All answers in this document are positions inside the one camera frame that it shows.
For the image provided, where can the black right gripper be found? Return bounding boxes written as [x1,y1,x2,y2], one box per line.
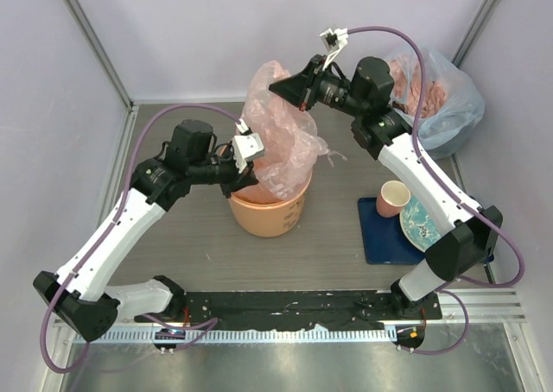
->
[269,55,365,119]

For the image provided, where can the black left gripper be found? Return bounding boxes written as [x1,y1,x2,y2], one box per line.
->
[188,142,259,199]

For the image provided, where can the orange plastic trash bin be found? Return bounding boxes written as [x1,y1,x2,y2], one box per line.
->
[228,175,312,237]

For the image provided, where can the pink translucent trash bag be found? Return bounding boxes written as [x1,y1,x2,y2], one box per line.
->
[234,60,346,205]

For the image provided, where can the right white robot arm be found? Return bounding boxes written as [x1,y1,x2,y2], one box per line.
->
[269,55,503,319]

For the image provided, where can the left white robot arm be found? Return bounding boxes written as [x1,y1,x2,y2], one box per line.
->
[33,120,264,342]

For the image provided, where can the blue bag of pink bags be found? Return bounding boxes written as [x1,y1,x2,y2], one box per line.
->
[385,45,485,159]

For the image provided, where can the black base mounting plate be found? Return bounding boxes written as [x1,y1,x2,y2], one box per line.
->
[158,290,442,332]

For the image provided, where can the pink ceramic mug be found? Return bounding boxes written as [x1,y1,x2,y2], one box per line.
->
[376,180,411,218]

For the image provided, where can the dark blue tray mat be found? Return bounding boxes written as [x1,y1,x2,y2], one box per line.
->
[358,196,496,266]

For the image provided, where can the floral ceramic plate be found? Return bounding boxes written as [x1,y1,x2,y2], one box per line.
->
[399,196,441,252]

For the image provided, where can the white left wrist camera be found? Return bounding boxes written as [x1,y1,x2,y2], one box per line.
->
[232,119,265,173]

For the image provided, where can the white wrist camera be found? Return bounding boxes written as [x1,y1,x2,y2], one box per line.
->
[320,28,349,70]
[232,119,265,173]

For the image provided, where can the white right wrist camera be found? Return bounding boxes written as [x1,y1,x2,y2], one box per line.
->
[320,28,349,70]

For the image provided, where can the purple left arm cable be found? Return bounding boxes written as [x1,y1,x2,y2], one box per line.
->
[39,104,247,374]

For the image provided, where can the perforated aluminium rail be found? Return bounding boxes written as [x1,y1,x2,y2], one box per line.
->
[95,324,397,347]

